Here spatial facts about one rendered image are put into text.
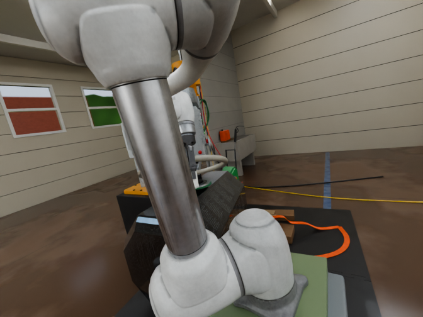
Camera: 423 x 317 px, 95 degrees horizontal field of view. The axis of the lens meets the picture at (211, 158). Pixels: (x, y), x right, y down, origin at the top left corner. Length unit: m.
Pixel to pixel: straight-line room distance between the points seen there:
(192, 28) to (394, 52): 6.16
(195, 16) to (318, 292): 0.75
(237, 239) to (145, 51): 0.47
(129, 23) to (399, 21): 6.37
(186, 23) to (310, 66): 6.01
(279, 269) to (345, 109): 5.83
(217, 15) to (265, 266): 0.55
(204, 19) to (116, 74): 0.17
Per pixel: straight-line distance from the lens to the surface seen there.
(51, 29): 0.38
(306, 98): 6.27
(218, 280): 0.53
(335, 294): 0.85
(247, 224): 0.55
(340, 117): 6.27
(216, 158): 0.92
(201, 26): 0.39
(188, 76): 0.60
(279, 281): 0.63
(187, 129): 0.86
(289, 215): 2.72
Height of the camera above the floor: 1.40
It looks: 11 degrees down
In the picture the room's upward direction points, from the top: 10 degrees counter-clockwise
